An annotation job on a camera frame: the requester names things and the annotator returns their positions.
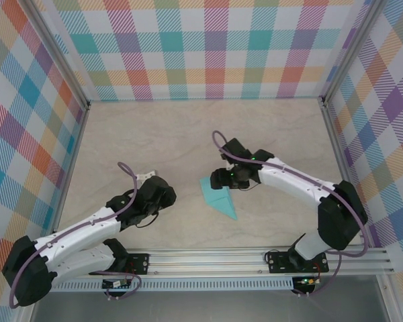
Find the aluminium frame post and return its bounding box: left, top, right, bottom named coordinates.
left=320, top=0, right=386, bottom=107
left=26, top=0, right=91, bottom=110

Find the teal paper sheet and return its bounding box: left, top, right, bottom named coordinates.
left=199, top=176, right=238, bottom=221

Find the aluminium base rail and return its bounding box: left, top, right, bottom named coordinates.
left=26, top=246, right=396, bottom=278

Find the thin black cable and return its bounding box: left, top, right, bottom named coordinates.
left=136, top=210, right=161, bottom=230

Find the aluminium side rail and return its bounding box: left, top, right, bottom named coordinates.
left=320, top=97, right=373, bottom=248
left=45, top=102, right=90, bottom=252

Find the white slotted cable duct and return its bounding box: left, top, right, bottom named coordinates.
left=52, top=277, right=295, bottom=292

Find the purple cable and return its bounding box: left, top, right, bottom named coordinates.
left=8, top=162, right=142, bottom=309
left=211, top=129, right=370, bottom=298

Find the small circuit board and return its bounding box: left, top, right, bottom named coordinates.
left=296, top=276, right=322, bottom=286
left=101, top=279, right=132, bottom=290

